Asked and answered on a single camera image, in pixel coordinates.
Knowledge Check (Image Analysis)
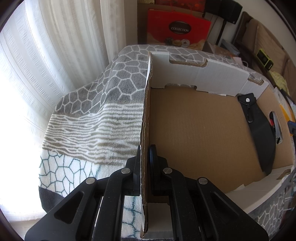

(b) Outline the white cardboard tray box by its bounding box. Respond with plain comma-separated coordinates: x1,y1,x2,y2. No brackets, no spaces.
140,52,295,238

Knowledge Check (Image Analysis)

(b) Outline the green black portable device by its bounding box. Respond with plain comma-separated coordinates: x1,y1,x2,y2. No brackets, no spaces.
256,48,274,71

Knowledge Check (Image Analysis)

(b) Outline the cream curtain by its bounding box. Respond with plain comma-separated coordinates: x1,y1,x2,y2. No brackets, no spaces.
1,1,137,222

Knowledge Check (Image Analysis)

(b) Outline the cardboard box of clutter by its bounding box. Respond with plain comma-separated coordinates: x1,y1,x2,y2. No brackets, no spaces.
202,39,240,59

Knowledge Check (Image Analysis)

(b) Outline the brown sofa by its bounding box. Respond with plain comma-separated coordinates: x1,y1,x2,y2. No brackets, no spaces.
232,11,295,98

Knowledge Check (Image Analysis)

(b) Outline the patterned grey white blanket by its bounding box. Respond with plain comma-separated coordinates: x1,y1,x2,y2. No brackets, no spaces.
38,44,296,239

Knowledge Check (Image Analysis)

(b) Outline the yellow checked cloth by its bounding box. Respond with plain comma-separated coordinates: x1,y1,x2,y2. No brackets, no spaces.
270,71,289,93

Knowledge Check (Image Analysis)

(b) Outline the black fabric pouch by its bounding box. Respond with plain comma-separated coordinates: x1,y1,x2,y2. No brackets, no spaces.
237,93,276,175

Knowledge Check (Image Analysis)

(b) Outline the yellow white passport drive box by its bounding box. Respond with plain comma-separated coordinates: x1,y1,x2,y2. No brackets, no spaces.
280,103,294,122

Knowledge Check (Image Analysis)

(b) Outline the red collection gift bag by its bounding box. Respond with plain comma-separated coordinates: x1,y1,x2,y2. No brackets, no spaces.
147,9,211,50

